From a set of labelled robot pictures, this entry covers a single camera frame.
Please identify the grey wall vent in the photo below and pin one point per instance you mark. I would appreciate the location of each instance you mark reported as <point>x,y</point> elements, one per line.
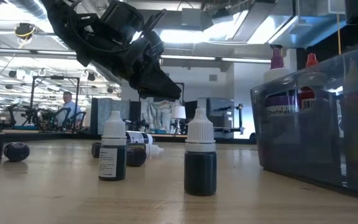
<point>213,77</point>

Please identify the large purple-capped food coloring bottle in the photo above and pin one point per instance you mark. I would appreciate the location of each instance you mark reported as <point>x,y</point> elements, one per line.
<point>277,59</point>

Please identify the small blue dropper bottle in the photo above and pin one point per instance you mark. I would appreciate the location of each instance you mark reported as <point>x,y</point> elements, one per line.
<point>200,168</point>

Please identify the black metal table frame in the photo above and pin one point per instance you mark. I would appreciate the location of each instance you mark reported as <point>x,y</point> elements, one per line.
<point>228,140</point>

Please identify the translucent grey plastic bin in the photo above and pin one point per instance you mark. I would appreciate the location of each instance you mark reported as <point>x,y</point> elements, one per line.
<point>306,149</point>

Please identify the person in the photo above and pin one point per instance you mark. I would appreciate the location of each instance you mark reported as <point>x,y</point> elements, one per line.
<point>70,109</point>

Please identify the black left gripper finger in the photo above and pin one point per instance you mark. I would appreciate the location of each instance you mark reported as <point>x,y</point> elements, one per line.
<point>143,84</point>
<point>166,85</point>

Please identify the small white-shade table lamp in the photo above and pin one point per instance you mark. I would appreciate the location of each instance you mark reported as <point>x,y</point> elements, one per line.
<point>178,112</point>

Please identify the grey patterned divider panel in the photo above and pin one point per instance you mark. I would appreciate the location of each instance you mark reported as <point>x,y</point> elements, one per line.
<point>110,104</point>

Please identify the black metal frame rig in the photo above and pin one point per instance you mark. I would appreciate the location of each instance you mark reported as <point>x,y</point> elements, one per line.
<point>183,93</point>
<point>57,77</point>

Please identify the small red dropper bottle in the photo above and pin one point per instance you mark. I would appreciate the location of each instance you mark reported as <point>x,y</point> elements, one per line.
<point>135,157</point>

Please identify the small black dome object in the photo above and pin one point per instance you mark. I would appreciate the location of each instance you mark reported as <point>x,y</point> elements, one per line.
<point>253,136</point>

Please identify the black background robot arms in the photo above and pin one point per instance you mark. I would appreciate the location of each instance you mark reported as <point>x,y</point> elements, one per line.
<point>42,116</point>

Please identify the small dark labelled dropper bottle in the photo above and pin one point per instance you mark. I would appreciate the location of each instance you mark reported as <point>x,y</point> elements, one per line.
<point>113,133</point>

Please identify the black ceiling spotlight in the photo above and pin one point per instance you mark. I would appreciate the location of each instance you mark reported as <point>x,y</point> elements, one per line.
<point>12,74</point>
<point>91,76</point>

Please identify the small white-labelled dropper bottle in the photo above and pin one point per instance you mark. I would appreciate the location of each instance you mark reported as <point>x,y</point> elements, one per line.
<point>137,137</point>

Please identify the long ceiling light strip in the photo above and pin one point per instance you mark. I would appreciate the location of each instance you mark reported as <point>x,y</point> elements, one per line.
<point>197,58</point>

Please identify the pale crumpled cloth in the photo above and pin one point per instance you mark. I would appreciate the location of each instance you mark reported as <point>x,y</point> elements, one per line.
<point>160,112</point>

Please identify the large red-capped food coloring bottle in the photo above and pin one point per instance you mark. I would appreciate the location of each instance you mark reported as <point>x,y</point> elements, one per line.
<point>311,60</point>

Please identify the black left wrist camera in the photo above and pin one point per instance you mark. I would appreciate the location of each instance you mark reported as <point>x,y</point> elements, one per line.
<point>123,17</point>

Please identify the grey metal cabinet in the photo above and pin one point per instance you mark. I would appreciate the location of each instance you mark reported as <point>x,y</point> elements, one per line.
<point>221,115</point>

